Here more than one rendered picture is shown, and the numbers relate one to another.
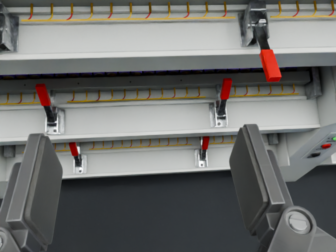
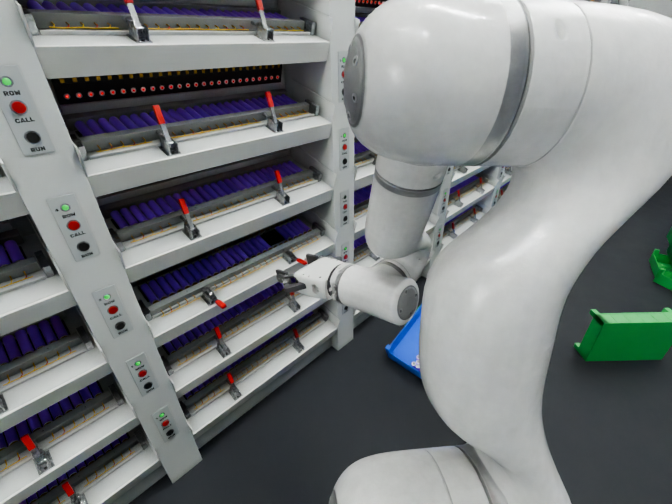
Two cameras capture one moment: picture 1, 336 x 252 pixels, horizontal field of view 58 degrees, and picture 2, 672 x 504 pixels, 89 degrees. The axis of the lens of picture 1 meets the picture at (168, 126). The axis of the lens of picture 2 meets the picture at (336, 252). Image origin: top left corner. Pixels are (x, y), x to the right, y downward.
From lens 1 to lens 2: 0.72 m
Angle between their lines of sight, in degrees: 39
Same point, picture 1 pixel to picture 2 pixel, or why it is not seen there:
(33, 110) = (208, 352)
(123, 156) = (257, 373)
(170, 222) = (307, 402)
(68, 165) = (228, 398)
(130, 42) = (254, 280)
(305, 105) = not seen: hidden behind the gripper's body
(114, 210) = (269, 421)
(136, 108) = (257, 324)
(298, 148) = (336, 308)
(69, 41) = (233, 289)
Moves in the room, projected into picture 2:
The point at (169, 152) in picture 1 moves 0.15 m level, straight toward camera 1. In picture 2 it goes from (280, 355) to (300, 384)
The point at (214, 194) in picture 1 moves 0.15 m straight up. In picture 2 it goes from (318, 372) to (317, 344)
